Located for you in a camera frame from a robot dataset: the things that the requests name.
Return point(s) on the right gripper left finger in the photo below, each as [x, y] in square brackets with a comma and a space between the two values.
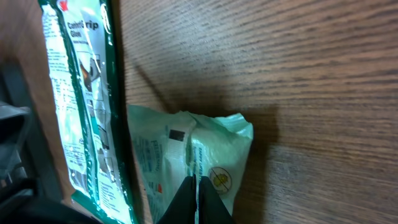
[184, 204]

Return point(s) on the light teal small packet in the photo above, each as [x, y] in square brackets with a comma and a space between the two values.
[170, 147]

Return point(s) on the green 3M gloves package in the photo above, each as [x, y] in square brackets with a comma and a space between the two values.
[83, 69]

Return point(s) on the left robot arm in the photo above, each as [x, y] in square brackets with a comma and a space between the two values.
[30, 191]

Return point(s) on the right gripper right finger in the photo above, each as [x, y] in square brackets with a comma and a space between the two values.
[211, 209]

